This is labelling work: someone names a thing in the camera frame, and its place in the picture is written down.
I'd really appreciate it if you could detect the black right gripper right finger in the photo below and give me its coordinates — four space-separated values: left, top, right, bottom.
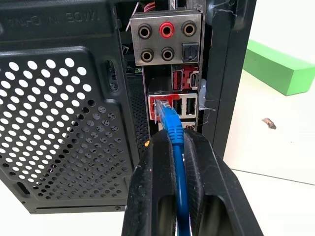
181 129 264 236

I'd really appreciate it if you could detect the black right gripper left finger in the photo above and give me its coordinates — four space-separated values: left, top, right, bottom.
121 129 178 236

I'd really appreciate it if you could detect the blue ethernet cable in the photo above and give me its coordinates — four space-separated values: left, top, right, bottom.
154 99 192 236

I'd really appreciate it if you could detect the black computer tower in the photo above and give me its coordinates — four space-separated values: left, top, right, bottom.
0 0 257 215

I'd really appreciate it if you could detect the small brown scrap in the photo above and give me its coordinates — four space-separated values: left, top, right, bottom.
261 118 277 130

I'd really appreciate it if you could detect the green rectangular block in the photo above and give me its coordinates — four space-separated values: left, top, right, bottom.
243 39 315 96

